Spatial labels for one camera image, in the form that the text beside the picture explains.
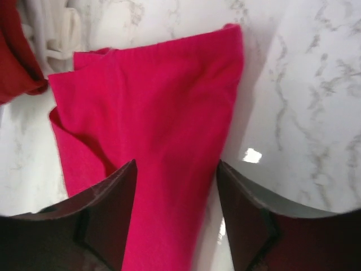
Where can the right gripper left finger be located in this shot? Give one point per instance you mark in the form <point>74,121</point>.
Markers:
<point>85,232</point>

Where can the folded dark red t shirt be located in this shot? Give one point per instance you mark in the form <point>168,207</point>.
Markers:
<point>20,71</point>

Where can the pink red t shirt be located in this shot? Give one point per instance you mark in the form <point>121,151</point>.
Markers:
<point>168,106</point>

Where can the folded white t shirt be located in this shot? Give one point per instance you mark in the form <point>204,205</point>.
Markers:
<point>53,31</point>

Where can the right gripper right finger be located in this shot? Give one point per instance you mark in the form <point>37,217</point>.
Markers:
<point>269,232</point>

